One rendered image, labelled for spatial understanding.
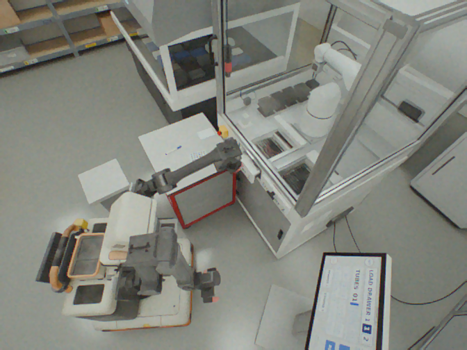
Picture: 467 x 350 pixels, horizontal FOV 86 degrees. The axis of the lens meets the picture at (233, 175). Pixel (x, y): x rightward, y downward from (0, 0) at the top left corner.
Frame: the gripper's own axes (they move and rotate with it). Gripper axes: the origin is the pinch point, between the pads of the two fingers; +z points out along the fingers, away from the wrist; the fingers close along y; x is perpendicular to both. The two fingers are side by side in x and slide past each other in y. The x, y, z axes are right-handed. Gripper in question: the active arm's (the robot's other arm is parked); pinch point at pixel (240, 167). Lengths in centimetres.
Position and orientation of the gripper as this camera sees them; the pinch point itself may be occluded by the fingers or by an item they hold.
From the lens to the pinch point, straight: 169.3
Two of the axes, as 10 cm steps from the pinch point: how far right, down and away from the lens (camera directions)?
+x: -5.2, -7.1, 4.7
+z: 5.8, 1.1, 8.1
